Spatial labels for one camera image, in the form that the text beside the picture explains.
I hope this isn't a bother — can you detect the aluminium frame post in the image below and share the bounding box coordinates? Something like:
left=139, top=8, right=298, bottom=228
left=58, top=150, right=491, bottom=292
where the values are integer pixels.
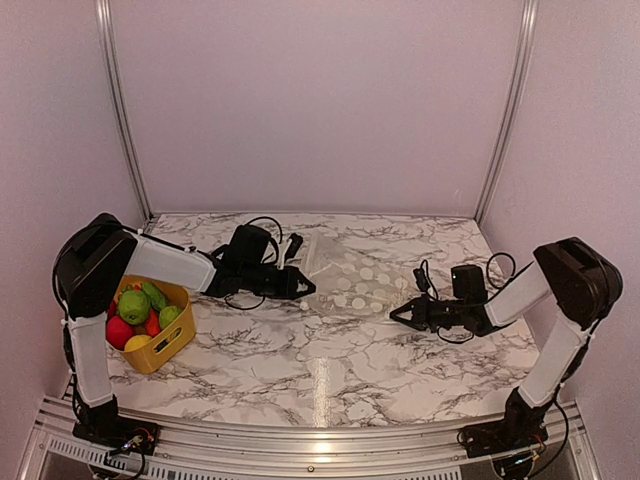
left=95, top=0, right=154, bottom=223
left=474, top=0, right=539, bottom=225

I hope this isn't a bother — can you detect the fake yellow lemon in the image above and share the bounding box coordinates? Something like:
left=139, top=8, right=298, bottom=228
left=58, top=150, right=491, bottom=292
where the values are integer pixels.
left=124, top=334, right=152, bottom=352

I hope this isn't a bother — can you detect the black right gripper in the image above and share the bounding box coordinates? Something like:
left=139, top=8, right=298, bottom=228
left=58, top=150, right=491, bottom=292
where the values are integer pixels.
left=390, top=293, right=468, bottom=332

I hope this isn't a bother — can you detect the fake orange carrot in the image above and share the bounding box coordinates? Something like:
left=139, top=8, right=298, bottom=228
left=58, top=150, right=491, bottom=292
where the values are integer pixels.
left=144, top=308, right=162, bottom=337

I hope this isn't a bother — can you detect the yellow plastic basket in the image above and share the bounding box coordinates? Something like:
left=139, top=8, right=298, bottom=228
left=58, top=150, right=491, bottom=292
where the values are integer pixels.
left=105, top=276, right=196, bottom=374

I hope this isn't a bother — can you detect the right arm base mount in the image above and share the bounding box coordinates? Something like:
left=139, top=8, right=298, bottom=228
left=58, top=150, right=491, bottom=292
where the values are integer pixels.
left=457, top=420, right=548, bottom=458

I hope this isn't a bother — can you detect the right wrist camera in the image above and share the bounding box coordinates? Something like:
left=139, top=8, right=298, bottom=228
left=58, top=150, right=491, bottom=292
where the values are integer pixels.
left=413, top=266, right=439, bottom=301

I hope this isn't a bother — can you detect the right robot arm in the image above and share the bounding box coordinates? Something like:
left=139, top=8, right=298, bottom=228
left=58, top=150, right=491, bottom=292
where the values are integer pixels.
left=389, top=237, right=623, bottom=448

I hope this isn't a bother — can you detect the fake green cucumber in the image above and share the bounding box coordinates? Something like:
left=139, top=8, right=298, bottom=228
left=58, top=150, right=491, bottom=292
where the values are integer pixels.
left=141, top=282, right=170, bottom=312

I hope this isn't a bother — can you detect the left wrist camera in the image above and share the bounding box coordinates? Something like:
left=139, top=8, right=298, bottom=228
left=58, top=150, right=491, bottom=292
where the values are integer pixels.
left=278, top=233, right=303, bottom=269

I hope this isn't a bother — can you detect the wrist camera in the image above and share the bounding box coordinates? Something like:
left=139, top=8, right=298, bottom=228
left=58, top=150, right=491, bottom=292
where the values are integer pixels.
left=413, top=266, right=439, bottom=301
left=278, top=233, right=303, bottom=269

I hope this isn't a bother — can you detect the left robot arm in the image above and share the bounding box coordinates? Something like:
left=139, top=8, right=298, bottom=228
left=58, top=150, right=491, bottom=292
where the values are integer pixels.
left=52, top=213, right=316, bottom=449

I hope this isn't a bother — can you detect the fake green apple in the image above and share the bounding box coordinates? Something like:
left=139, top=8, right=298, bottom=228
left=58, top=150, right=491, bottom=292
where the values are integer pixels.
left=158, top=305, right=183, bottom=330
left=118, top=290, right=151, bottom=326

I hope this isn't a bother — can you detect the left aluminium frame post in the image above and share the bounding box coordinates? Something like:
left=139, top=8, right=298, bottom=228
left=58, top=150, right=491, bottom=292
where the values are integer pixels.
left=95, top=0, right=154, bottom=223

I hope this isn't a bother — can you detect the clear polka dot zip bag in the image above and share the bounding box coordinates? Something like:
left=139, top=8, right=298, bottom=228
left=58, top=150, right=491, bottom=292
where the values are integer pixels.
left=301, top=233, right=412, bottom=319

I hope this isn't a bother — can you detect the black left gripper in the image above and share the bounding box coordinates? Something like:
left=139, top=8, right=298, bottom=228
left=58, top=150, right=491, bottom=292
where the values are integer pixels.
left=241, top=262, right=315, bottom=299

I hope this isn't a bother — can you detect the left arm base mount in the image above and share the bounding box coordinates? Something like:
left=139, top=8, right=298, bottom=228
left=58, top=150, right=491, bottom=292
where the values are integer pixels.
left=72, top=414, right=160, bottom=456

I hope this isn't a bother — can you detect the right aluminium frame post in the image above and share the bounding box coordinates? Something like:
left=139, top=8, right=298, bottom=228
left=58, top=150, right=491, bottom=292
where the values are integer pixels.
left=474, top=0, right=539, bottom=225

